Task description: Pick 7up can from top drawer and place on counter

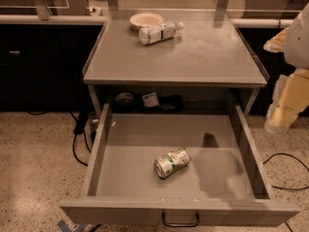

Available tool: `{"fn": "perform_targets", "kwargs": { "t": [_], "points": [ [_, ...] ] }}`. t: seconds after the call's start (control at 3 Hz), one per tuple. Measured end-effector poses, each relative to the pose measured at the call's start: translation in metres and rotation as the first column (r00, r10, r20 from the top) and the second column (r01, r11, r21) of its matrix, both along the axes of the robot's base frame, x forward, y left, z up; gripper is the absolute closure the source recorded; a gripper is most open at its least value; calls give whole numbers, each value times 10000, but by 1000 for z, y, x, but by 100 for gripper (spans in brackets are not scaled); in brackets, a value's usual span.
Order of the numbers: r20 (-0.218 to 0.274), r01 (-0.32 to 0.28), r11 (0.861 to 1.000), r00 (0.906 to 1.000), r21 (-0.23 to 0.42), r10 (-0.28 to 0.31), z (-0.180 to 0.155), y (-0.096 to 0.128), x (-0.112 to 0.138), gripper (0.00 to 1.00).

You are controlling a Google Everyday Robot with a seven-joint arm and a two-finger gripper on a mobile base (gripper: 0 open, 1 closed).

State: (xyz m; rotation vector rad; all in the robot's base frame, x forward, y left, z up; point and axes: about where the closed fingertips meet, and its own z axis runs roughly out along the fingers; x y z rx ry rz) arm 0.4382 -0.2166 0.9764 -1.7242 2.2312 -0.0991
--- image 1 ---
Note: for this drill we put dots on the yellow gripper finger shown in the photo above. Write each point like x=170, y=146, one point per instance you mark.
x=290, y=98
x=277, y=43

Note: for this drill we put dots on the green white 7up can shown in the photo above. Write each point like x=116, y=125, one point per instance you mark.
x=167, y=164

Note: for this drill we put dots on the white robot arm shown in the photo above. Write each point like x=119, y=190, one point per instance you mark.
x=296, y=51

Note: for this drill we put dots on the grey counter cabinet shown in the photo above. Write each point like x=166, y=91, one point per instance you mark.
x=209, y=51

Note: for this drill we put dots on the grey open drawer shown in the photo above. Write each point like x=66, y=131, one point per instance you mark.
x=180, y=170

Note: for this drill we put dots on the clear plastic water bottle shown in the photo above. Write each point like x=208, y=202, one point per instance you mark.
x=160, y=32

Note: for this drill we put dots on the white labelled tag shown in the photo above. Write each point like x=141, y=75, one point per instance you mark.
x=150, y=100

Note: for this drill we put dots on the white ceramic bowl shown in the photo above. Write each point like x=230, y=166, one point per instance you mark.
x=141, y=20

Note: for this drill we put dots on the round grey device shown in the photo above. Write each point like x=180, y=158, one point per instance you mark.
x=124, y=100

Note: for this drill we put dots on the black power adapter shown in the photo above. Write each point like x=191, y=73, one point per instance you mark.
x=81, y=122

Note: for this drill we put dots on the dark lower cabinet left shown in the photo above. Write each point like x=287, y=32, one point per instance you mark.
x=41, y=67

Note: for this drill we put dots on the blue tape strip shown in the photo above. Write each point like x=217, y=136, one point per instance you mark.
x=65, y=228

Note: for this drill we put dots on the black drawer handle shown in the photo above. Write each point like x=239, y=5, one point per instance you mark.
x=180, y=221

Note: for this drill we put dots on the white horizontal rail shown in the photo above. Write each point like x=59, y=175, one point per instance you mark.
x=57, y=20

